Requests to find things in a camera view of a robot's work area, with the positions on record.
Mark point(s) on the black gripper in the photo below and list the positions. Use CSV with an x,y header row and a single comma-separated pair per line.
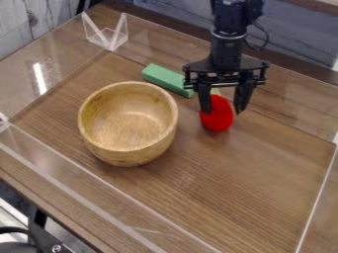
x,y
202,76

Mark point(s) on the red plush fruit green stem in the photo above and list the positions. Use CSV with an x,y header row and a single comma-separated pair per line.
x,y
220,119

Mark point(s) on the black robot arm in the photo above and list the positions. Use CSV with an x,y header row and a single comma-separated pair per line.
x,y
226,68

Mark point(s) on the green rectangular block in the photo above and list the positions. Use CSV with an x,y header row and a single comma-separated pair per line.
x,y
167,79

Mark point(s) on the wooden bowl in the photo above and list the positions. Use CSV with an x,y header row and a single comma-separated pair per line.
x,y
127,123

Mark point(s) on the clear acrylic stand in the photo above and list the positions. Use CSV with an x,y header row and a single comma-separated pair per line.
x,y
107,38

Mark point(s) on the clear acrylic tray wall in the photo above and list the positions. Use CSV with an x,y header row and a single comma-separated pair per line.
x,y
111,220

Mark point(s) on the black table leg frame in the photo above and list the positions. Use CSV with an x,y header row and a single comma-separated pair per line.
x,y
46,241

